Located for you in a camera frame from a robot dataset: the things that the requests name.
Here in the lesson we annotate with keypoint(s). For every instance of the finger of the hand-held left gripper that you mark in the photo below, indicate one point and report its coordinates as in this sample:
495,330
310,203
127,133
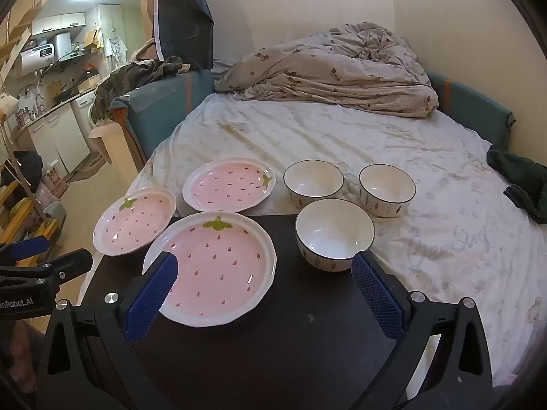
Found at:
64,264
30,247

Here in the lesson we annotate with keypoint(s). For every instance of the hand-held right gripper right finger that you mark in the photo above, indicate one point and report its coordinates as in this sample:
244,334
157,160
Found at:
378,299

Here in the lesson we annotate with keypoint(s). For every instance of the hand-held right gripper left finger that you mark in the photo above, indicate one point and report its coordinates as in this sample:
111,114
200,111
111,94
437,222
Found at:
149,297

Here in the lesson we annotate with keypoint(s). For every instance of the small pink strawberry plate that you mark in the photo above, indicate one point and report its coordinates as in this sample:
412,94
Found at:
132,222

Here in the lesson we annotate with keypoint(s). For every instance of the large round pink strawberry plate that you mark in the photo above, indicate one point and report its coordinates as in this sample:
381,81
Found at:
222,264

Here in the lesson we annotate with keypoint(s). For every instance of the white bowl with dark rim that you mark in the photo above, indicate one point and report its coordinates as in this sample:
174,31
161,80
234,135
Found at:
312,179
386,188
333,230

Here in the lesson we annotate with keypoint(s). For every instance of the oval pink strawberry plate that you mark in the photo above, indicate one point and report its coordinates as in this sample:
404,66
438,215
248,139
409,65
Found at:
226,183

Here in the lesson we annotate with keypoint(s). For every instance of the wooden rack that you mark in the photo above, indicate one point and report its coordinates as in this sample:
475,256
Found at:
25,218

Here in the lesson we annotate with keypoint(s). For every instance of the black bag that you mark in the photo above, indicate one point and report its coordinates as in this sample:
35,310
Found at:
27,164

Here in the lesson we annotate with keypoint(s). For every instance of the black board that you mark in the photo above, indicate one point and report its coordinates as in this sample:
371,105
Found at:
277,350

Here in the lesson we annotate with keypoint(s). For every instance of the white kitchen base cabinets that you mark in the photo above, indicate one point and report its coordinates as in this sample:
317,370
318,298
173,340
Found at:
55,130

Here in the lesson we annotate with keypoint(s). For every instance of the beige wooden side board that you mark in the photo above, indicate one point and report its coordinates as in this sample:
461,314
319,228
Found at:
107,141

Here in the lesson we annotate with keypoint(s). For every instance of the dark green cloth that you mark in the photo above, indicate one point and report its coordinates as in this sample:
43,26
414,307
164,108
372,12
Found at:
521,175

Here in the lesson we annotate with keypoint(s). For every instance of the white water heater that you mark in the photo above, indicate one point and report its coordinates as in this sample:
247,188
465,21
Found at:
36,57

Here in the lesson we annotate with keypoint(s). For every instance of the silver range hood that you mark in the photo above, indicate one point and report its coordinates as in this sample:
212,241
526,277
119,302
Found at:
64,45

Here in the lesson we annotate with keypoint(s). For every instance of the white hanging shirt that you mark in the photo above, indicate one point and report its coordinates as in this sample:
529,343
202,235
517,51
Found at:
116,49

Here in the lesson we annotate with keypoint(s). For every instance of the beige printed duvet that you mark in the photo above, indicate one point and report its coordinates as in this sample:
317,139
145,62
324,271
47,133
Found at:
329,72

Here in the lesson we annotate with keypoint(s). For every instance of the dark hanging cloth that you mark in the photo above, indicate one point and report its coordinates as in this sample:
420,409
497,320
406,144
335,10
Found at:
183,21

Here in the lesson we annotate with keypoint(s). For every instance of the white kitchen wall cabinets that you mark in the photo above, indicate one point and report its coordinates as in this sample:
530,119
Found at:
57,23

